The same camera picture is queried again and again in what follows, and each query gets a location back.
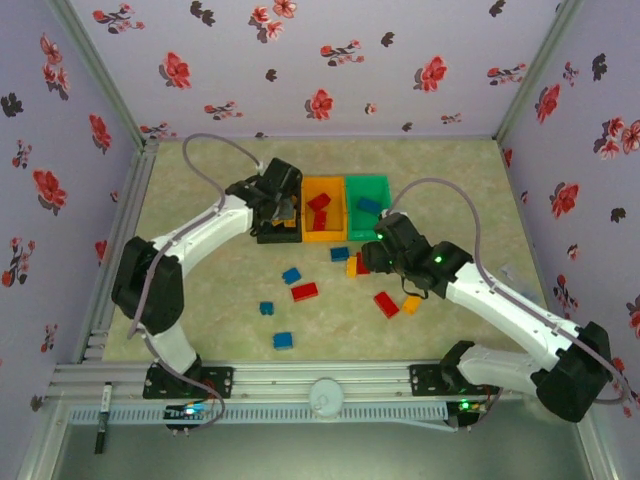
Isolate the green plastic bin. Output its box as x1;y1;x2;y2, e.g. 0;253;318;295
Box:
344;173;392;242

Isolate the black plastic bin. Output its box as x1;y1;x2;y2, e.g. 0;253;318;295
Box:
256;177;305;245

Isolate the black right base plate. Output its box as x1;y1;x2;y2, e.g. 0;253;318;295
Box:
409;363;501;396

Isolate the aluminium frame leg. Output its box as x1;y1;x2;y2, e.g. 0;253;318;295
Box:
14;394;71;480
574;414;624;480

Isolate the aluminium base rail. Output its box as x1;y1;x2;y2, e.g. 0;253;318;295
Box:
47;359;536;402

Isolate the right controller circuit board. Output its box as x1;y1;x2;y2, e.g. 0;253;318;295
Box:
447;398;490;432

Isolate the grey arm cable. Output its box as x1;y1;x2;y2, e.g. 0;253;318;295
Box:
387;177;632;405
127;132;266;341

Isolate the white round cap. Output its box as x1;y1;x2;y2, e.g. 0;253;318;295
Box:
308;378;346;419

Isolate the grey left arm cable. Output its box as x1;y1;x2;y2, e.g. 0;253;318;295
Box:
127;132;266;341

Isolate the grey right arm cable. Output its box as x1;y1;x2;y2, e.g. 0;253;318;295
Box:
387;177;632;405

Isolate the orange plastic bin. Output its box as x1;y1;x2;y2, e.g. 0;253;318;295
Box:
301;174;349;245

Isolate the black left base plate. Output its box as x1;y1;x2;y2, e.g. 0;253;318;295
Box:
143;366;235;400

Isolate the black marker pen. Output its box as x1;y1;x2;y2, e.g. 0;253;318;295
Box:
94;382;114;455

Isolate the aluminium corner post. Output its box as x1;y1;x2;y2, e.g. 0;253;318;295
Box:
47;0;151;149
491;0;587;142

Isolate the aluminium side rail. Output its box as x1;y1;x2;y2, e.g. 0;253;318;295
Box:
74;138;161;364

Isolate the left controller circuit board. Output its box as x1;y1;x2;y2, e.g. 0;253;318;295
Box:
163;402;214;436

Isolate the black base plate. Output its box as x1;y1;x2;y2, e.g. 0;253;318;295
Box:
409;363;501;396
143;366;235;400

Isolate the grey left base cable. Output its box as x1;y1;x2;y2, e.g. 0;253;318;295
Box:
147;339;226;432

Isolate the white slotted cable duct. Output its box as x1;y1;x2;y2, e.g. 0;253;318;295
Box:
67;403;449;427

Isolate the controller circuit board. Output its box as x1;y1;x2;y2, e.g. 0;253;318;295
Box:
163;402;214;436
447;398;490;432

